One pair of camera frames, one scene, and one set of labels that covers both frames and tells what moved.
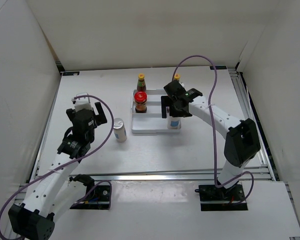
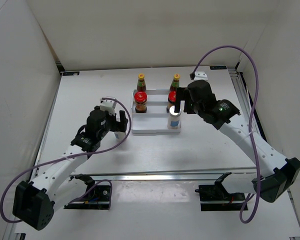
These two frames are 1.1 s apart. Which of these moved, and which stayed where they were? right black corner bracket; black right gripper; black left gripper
Moved: black right gripper; black left gripper
Stayed: right black corner bracket
